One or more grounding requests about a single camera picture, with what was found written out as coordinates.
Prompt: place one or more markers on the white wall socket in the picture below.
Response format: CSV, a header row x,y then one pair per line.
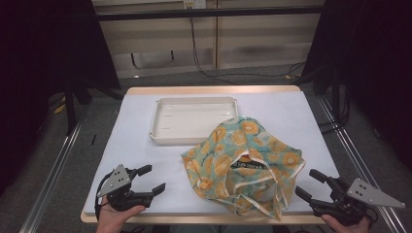
x,y
194,4

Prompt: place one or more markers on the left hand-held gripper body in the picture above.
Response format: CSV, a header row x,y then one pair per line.
x,y
118,194

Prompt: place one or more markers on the black stand leg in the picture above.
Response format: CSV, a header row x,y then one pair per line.
x,y
70,110

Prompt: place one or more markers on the black horizontal bar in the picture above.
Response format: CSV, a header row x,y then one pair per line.
x,y
194,13

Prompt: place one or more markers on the white table mat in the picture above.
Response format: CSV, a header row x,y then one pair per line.
x,y
136,136

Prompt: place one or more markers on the person's right hand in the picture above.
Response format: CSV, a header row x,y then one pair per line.
x,y
346,229

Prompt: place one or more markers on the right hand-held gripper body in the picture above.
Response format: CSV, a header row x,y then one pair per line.
x,y
346,207

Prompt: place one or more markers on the black curtain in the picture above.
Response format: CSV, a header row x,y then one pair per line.
x,y
39,64
372,64

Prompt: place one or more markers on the wooden table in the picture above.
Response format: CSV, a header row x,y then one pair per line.
x,y
210,89

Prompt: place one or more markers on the orange-print cloth bag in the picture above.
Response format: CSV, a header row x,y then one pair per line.
x,y
220,165

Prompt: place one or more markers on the white plastic tray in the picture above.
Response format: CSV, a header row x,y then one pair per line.
x,y
191,119

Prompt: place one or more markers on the person's left hand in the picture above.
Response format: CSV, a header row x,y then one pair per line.
x,y
111,220

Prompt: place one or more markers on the yellow floor object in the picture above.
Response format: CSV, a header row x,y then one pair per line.
x,y
60,108

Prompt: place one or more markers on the aluminium floor rail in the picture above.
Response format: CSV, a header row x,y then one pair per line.
x,y
48,184
356,161

